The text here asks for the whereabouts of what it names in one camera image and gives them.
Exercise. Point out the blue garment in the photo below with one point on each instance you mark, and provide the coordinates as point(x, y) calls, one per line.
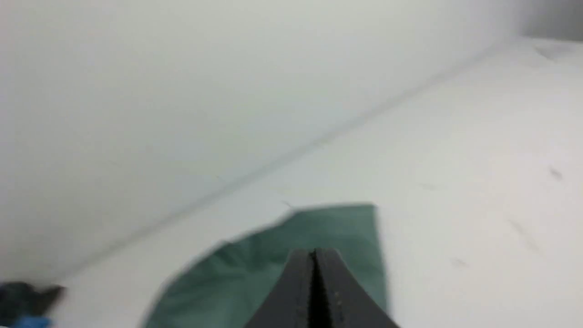
point(31, 322)

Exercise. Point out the dark grey garment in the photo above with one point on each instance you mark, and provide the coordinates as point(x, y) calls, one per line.
point(18, 299)

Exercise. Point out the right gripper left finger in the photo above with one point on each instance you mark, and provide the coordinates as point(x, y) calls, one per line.
point(288, 303)

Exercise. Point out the green long-sleeve top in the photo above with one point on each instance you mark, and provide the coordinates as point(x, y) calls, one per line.
point(226, 287)

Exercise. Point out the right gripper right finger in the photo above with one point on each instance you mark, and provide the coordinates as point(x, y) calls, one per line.
point(339, 300)

